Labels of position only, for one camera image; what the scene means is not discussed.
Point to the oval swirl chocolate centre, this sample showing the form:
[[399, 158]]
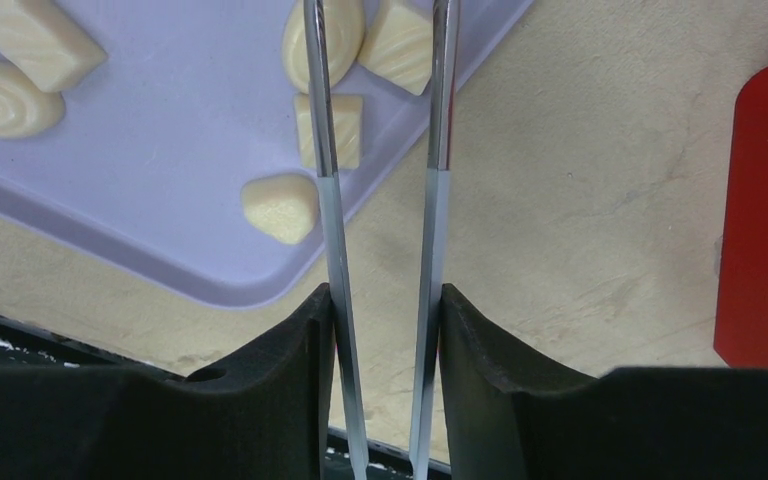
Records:
[[345, 24]]

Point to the square chocolate lower right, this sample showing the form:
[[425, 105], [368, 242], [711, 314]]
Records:
[[347, 113]]

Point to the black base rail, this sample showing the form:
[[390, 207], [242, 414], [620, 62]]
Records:
[[23, 344]]

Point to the rectangular chocolate bottom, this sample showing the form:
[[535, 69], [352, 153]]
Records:
[[47, 45]]

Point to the lavender plastic tray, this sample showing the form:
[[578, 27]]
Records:
[[146, 169]]

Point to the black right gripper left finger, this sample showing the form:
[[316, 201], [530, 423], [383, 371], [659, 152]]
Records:
[[257, 413]]

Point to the oval swirl chocolate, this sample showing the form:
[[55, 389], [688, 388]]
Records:
[[25, 110], [345, 24]]

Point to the metal tongs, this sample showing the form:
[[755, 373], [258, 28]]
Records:
[[446, 23]]

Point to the oval swirl chocolate bottom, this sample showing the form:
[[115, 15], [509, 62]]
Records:
[[25, 110]]

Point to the heart chocolate lower right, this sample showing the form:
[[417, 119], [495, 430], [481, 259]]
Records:
[[284, 207]]

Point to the square white chocolate right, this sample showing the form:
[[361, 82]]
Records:
[[398, 46]]

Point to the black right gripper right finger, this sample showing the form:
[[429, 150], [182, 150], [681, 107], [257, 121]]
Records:
[[512, 412]]

